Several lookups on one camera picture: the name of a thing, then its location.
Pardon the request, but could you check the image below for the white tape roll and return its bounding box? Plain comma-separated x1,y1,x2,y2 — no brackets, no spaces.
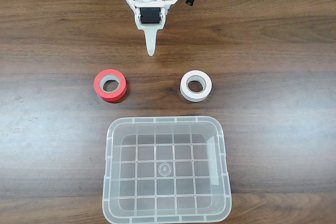
180,70,213,103

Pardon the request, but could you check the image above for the clear plastic storage box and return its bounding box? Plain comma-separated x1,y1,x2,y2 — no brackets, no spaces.
101,115,233,224

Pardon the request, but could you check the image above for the red tape roll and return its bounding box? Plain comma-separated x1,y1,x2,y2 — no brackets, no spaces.
93,69,129,103

